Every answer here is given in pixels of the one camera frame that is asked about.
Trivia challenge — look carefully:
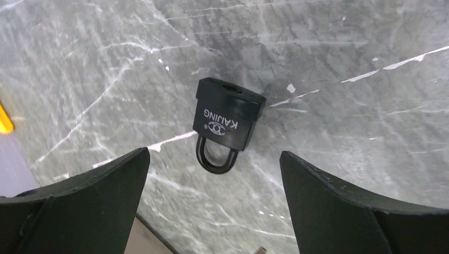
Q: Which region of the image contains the yellow handled screwdriver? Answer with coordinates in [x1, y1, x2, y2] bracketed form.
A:
[0, 103, 15, 134]

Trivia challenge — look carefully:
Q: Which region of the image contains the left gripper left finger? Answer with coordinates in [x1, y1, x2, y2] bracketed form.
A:
[1, 148, 150, 253]

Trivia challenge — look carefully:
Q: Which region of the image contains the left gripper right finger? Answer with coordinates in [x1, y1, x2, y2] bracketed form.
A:
[280, 151, 448, 253]

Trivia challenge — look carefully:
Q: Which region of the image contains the brown translucent tool box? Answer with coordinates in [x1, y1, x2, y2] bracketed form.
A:
[124, 215, 179, 254]

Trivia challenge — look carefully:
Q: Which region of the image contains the black padlock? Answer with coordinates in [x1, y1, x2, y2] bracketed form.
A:
[193, 77, 266, 174]

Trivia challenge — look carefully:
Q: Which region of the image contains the blue cable lock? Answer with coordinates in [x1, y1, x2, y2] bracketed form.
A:
[253, 247, 267, 254]

